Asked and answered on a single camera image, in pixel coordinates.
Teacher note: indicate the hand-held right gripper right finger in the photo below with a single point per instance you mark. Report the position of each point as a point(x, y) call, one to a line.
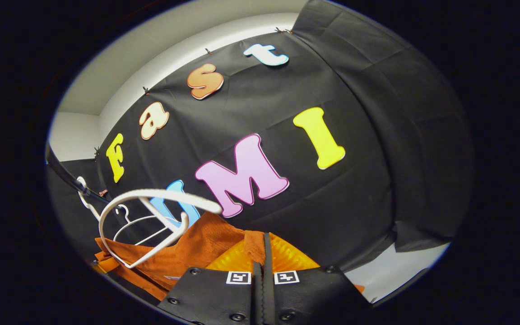
point(269, 289)

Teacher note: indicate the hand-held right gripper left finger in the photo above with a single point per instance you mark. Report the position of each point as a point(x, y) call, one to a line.
point(215, 298)

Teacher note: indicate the white plastic hanger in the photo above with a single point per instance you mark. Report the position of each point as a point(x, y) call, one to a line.
point(90, 208)
point(151, 193)

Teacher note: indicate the black backdrop cloth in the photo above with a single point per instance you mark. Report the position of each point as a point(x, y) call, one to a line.
point(355, 203)

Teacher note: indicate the black clothes rail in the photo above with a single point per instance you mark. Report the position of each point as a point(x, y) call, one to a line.
point(68, 176)

